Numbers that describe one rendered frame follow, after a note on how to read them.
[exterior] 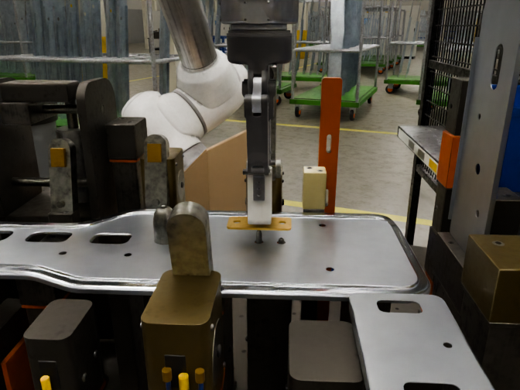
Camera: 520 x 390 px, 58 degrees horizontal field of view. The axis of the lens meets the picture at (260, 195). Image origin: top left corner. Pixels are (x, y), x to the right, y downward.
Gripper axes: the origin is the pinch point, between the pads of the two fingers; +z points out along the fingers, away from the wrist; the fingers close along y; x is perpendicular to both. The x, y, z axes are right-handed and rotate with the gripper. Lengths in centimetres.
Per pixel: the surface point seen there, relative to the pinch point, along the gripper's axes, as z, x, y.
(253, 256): 6.8, -0.6, 4.1
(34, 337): 7.7, -20.7, 20.2
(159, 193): 5.0, -17.3, -13.8
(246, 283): 6.9, -1.0, 10.4
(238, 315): 36.7, -6.2, -26.6
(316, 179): 1.4, 7.9, -10.9
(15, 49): 25, -580, -956
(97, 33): -14, -194, -442
